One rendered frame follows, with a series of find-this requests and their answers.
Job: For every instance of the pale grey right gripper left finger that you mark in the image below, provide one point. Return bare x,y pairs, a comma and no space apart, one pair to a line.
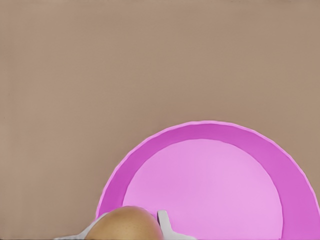
75,236

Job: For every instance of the pink round plate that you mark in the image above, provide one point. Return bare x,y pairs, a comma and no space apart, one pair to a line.
205,180

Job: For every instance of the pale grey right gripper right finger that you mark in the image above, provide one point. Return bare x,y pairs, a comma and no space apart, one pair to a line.
167,228

